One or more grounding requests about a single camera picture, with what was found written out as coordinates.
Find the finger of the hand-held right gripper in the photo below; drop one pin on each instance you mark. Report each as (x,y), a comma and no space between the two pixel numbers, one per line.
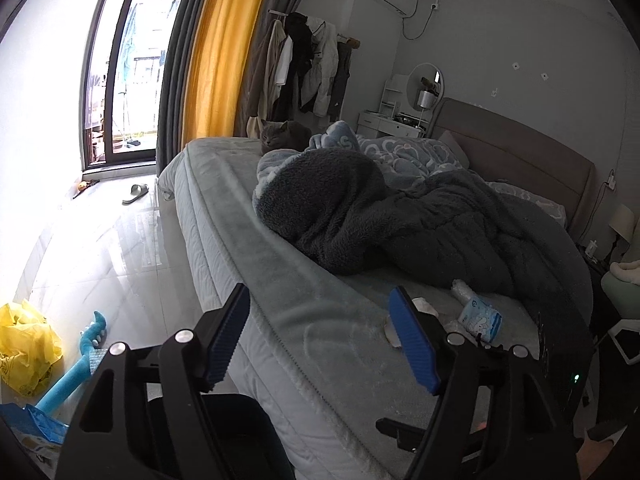
(400,435)

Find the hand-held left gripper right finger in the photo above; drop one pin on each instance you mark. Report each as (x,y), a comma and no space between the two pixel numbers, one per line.
(415,345)

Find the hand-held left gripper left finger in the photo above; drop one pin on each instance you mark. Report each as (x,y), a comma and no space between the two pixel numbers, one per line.
(227,340)

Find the blue white tissue packet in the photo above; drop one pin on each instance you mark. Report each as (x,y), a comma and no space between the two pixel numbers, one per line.
(481,321)

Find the black trash bin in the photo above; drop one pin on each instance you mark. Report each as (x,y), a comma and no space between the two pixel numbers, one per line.
(250,435)

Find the person's right hand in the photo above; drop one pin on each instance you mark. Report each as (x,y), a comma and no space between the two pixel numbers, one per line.
(587,462)

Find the grey bed mattress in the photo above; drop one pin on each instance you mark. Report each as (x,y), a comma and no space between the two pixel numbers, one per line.
(300,320)

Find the dark grey fleece blanket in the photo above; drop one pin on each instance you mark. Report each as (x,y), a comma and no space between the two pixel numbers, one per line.
(400,220)

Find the small white bottle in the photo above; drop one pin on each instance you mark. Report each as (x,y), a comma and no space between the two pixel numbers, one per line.
(592,251)

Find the teal plastic toy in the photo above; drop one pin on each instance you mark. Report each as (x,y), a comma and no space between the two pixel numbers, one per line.
(67,385)

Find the grey slipper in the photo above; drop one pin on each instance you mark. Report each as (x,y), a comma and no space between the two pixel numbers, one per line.
(136,192)

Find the white bedside lamp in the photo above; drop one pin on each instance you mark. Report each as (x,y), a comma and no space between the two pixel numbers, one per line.
(621,222)

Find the patterned pillow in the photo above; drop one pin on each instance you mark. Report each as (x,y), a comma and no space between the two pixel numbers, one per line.
(530,200)

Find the light blue patterned quilt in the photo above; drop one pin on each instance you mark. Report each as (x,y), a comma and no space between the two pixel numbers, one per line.
(400,157)

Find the grey pillow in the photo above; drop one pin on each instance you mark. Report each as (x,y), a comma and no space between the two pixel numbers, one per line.
(454,149)

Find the yellow plastic bag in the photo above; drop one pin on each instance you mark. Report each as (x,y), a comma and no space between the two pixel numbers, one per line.
(27,350)

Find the black framed glass door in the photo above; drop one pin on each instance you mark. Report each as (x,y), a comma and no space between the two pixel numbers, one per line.
(125,158)

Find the small yellow brown floor toy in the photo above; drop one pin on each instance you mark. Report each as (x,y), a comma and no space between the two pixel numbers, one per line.
(82,187)

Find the grey cat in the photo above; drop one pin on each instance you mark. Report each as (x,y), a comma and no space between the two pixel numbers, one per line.
(285,135)

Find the white vanity desk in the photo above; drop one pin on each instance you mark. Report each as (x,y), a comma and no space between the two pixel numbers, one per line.
(375,122)

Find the brown padded headboard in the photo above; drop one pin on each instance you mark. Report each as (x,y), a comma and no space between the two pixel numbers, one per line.
(520,142)

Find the silver cylindrical lamp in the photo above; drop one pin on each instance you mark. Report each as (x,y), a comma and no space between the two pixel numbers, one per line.
(427,99)

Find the white desk shelf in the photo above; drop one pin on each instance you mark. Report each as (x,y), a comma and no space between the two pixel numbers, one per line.
(390,95)

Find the beige coat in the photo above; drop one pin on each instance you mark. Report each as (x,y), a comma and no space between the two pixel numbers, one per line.
(267,75)

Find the round mirror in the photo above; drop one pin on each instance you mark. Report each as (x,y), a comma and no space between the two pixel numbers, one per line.
(424,76)

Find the dark hanging pants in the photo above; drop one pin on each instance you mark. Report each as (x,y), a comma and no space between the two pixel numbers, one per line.
(341,80)

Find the yellow curtain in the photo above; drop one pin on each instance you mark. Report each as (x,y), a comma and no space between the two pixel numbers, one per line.
(220,60)

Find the white jacket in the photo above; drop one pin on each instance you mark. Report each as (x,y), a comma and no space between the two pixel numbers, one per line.
(322,75)

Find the white shirt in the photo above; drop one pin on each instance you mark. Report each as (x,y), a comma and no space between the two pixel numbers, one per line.
(286,62)

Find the black garment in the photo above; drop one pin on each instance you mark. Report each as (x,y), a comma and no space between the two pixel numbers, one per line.
(302,55)

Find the white metal frame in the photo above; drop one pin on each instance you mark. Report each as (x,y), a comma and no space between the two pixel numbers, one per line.
(625,347)

